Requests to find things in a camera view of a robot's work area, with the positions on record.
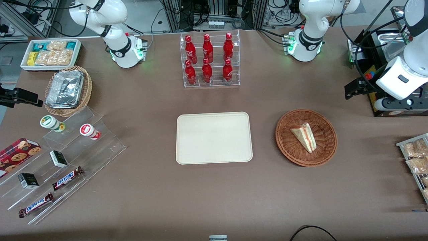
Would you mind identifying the red lid yogurt bottle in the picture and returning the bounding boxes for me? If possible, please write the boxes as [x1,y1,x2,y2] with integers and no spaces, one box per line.
[79,124,101,140]

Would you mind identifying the black floor cable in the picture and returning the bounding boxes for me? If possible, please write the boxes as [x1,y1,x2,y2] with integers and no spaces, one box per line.
[289,225,338,241]

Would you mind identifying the steel warmer pan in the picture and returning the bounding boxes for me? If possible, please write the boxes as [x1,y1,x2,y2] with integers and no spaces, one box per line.
[376,29,408,61]

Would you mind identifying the light wicker basket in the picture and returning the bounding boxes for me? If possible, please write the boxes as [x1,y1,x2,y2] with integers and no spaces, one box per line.
[44,66,93,117]

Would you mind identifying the beige plastic tray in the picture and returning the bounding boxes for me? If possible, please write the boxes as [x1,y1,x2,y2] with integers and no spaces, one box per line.
[176,112,253,165]

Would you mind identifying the white rectangular snack bin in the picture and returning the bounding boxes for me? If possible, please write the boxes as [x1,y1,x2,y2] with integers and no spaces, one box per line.
[20,39,82,72]

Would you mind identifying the aluminium frame rack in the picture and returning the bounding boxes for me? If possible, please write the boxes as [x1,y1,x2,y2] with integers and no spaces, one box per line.
[160,0,278,32]

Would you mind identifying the small black carton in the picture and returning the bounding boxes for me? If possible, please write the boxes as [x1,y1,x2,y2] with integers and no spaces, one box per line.
[17,173,40,189]
[49,150,69,168]

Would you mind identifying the clear acrylic bottle rack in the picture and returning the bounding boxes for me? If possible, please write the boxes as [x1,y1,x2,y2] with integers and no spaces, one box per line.
[180,30,240,88]

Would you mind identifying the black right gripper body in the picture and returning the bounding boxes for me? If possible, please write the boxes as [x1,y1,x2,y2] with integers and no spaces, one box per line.
[0,84,16,108]

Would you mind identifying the triangular sandwich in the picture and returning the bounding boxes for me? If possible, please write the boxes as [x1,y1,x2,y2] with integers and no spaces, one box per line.
[290,123,317,154]

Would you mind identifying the snickers chocolate bar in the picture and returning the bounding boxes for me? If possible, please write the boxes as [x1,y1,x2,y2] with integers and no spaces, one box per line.
[18,193,54,219]
[52,166,84,191]

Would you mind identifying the red cola bottle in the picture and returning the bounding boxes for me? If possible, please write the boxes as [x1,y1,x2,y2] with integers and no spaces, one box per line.
[202,33,214,64]
[202,58,213,84]
[223,32,234,63]
[222,59,233,83]
[185,35,198,64]
[185,60,197,85]

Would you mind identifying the black food warmer cabinet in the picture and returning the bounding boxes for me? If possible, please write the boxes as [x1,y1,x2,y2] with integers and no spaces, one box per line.
[347,6,428,117]

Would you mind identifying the large clear cracker bag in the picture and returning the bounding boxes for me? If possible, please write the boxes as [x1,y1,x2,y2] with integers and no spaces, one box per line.
[35,50,73,66]

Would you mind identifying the metal frame stand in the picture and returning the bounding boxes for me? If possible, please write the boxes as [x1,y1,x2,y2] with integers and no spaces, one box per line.
[0,0,61,43]

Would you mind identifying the clear acrylic stepped shelf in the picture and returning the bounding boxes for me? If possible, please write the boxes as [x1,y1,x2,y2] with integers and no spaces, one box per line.
[0,106,127,225]

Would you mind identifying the red plaid cookie box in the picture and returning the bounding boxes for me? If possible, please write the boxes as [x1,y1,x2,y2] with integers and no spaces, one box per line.
[0,138,42,178]

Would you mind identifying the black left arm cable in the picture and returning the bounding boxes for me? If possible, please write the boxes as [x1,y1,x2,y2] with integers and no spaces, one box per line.
[340,0,413,88]

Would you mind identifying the grey wire snack rack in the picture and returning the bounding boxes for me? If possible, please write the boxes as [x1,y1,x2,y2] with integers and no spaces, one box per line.
[396,133,428,205]

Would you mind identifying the green lid yogurt bottle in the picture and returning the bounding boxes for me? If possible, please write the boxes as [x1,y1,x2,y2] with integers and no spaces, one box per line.
[40,115,66,133]

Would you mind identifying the stacked aluminium foil trays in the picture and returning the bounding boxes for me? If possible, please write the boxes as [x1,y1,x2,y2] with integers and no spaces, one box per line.
[45,70,85,109]

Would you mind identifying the brown round wicker basket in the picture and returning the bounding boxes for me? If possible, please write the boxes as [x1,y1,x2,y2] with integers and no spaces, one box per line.
[275,109,338,167]

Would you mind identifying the small clear cracker bag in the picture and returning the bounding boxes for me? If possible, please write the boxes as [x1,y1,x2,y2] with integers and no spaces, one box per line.
[46,41,68,51]

